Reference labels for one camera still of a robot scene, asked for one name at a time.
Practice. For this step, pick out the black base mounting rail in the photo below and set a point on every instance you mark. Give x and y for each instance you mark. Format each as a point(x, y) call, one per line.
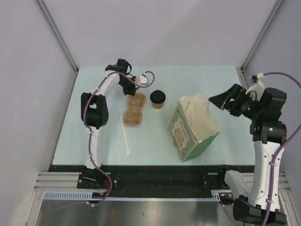
point(147, 181)

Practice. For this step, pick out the brown paper coffee cup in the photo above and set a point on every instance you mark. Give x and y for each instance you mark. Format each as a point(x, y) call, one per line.
point(157, 105)

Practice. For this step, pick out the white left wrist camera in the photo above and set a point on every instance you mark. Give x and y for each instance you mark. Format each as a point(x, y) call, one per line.
point(142, 80)

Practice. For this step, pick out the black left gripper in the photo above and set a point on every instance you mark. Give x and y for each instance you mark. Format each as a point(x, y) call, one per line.
point(131, 91)

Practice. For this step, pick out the white slotted cable duct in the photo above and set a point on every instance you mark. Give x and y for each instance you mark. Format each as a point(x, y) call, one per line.
point(211, 196)

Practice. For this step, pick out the white paper-wrapped straw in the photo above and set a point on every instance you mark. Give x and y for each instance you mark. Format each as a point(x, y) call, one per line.
point(125, 136)

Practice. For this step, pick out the aluminium frame post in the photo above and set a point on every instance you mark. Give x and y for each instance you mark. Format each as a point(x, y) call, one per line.
point(56, 33)
point(262, 33)

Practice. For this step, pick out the aluminium frame post left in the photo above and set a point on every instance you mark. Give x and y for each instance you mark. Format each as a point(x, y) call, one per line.
point(56, 33)

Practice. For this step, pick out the black plastic cup lid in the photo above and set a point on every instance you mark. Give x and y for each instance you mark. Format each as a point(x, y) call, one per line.
point(157, 97)

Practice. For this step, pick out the green illustrated paper bag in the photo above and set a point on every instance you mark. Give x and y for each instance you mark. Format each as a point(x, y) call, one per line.
point(192, 127)

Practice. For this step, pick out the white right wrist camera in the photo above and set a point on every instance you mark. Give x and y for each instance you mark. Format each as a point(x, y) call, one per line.
point(256, 83)

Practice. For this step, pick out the aluminium frame post right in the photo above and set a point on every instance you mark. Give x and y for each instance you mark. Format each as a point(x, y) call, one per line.
point(262, 33)

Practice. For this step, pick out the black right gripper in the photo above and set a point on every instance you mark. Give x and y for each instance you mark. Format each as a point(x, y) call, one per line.
point(236, 92)

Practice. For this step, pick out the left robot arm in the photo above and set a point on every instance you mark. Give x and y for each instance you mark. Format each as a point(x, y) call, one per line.
point(94, 109)

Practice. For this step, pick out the brown cardboard cup carrier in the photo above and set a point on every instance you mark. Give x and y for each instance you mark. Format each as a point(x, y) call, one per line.
point(133, 115)

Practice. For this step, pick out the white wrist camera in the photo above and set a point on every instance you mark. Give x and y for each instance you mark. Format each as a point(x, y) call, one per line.
point(256, 83)
point(142, 80)

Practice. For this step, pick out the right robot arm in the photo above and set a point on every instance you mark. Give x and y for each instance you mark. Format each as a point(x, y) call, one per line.
point(257, 205)

